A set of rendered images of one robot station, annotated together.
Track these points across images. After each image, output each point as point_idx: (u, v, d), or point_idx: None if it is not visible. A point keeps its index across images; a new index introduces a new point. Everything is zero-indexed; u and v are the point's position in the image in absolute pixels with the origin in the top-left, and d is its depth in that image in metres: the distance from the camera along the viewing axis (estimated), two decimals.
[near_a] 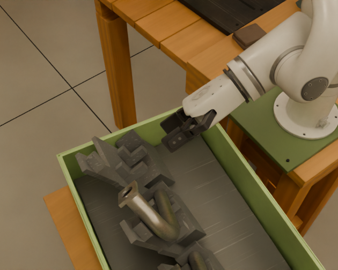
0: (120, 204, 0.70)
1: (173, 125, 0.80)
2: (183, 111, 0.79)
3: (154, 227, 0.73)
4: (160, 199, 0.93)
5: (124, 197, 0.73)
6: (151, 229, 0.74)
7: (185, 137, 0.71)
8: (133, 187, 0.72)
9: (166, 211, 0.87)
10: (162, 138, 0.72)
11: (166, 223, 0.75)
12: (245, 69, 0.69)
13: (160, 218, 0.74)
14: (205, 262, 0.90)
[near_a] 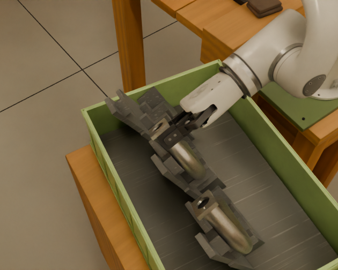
0: (153, 136, 0.73)
1: None
2: (180, 115, 0.78)
3: (184, 162, 0.77)
4: None
5: None
6: (181, 164, 0.77)
7: (180, 134, 0.74)
8: (164, 122, 0.75)
9: None
10: (158, 136, 0.74)
11: (195, 158, 0.78)
12: (242, 64, 0.71)
13: (189, 153, 0.77)
14: None
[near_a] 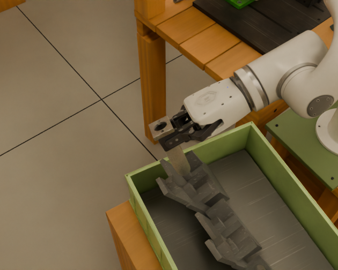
0: (155, 137, 0.73)
1: None
2: (182, 116, 0.77)
3: (177, 163, 0.78)
4: None
5: (155, 130, 0.76)
6: (173, 164, 0.79)
7: (182, 139, 0.74)
8: (168, 123, 0.75)
9: None
10: (160, 137, 0.74)
11: (186, 160, 0.80)
12: (257, 83, 0.71)
13: (183, 155, 0.79)
14: None
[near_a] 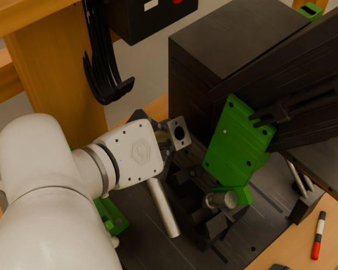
0: (180, 116, 0.75)
1: (170, 142, 0.77)
2: (160, 151, 0.73)
3: None
4: (169, 214, 0.88)
5: (183, 133, 0.76)
6: None
7: (155, 123, 0.75)
8: (172, 133, 0.74)
9: (158, 188, 0.87)
10: None
11: None
12: (89, 151, 0.63)
13: None
14: None
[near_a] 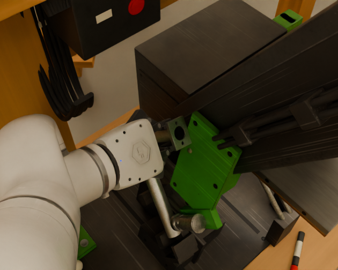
0: (180, 116, 0.75)
1: (170, 142, 0.77)
2: (160, 151, 0.73)
3: None
4: (168, 214, 0.88)
5: (183, 133, 0.76)
6: None
7: (155, 123, 0.75)
8: (172, 133, 0.74)
9: (157, 188, 0.87)
10: None
11: None
12: (90, 151, 0.63)
13: None
14: None
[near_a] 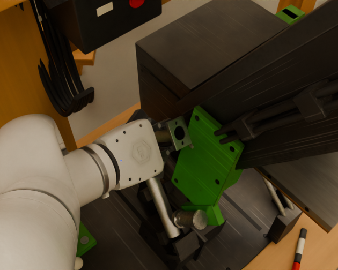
0: (180, 116, 0.75)
1: (170, 142, 0.77)
2: (160, 151, 0.73)
3: None
4: (168, 214, 0.88)
5: (183, 133, 0.76)
6: None
7: (155, 123, 0.75)
8: (172, 133, 0.74)
9: (157, 188, 0.87)
10: None
11: None
12: (90, 151, 0.63)
13: None
14: None
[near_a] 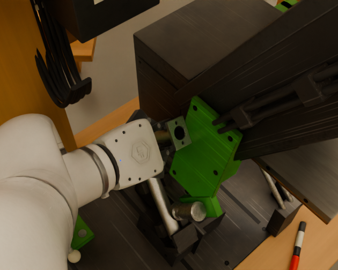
0: (180, 115, 0.75)
1: (170, 142, 0.77)
2: (160, 151, 0.73)
3: None
4: (170, 215, 0.87)
5: (183, 133, 0.76)
6: None
7: (155, 123, 0.75)
8: (172, 133, 0.74)
9: (158, 189, 0.87)
10: None
11: None
12: (89, 151, 0.63)
13: None
14: None
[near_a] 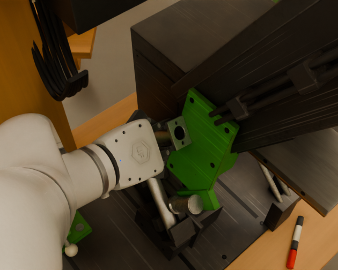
0: (180, 115, 0.75)
1: (170, 142, 0.77)
2: (160, 151, 0.73)
3: None
4: (170, 215, 0.87)
5: (183, 133, 0.76)
6: None
7: (155, 124, 0.75)
8: (172, 133, 0.74)
9: (158, 189, 0.87)
10: None
11: None
12: (89, 151, 0.63)
13: None
14: None
